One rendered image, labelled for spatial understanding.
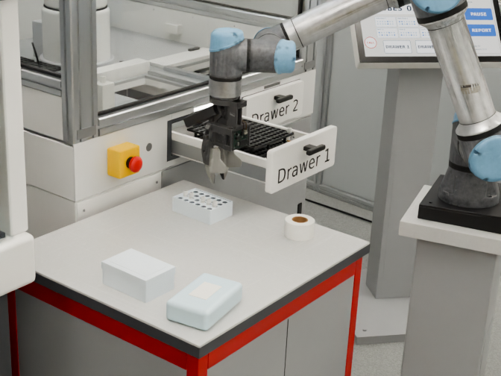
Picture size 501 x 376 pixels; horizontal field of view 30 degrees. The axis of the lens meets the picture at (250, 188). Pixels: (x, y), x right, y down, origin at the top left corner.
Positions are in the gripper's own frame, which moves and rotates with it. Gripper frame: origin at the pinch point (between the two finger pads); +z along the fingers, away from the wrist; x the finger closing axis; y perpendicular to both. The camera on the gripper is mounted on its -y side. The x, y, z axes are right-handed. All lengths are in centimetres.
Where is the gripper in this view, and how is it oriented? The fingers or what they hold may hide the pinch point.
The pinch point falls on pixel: (215, 174)
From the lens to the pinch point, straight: 223.7
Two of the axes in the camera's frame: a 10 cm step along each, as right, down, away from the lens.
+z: -0.4, 9.3, 3.7
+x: 6.2, -2.7, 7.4
